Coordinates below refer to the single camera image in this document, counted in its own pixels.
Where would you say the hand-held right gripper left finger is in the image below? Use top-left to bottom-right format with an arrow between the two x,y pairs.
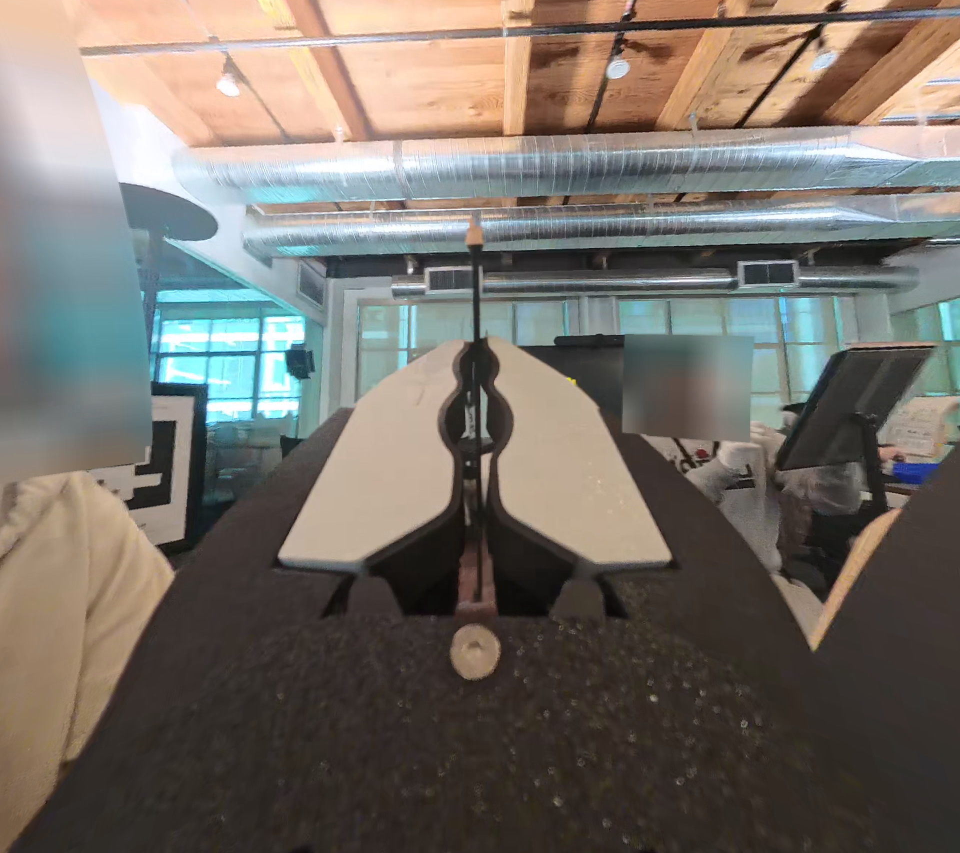
277,339 -> 477,616

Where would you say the black and white marker poster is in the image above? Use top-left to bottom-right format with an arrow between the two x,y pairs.
88,382 -> 210,556

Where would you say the silver duct with vents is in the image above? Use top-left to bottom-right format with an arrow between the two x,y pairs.
390,260 -> 922,301

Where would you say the black board with wooden rim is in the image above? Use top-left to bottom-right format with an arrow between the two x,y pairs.
808,444 -> 960,853

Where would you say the wide silver air duct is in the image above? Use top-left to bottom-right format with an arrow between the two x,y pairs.
172,124 -> 960,208

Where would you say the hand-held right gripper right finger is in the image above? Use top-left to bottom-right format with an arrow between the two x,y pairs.
478,335 -> 675,618

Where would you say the black monitor on arm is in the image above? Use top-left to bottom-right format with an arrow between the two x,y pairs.
774,341 -> 940,520

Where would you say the black ceiling rail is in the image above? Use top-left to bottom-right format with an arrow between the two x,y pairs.
78,5 -> 960,58

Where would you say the black pencil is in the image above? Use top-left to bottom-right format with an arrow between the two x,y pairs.
465,214 -> 487,616

